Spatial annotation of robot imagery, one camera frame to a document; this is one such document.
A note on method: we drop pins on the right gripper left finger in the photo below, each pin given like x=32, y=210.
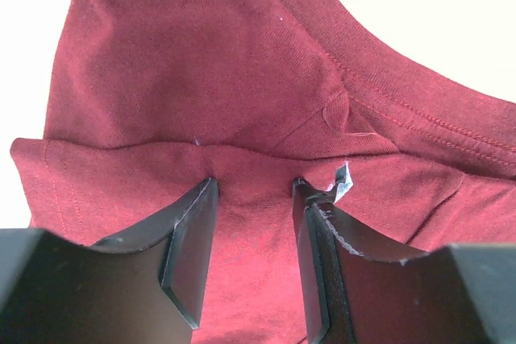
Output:
x=143, y=284

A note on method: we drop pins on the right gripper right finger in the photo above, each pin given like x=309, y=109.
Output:
x=360, y=286

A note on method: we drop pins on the dark maroon t shirt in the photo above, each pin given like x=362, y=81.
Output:
x=150, y=97

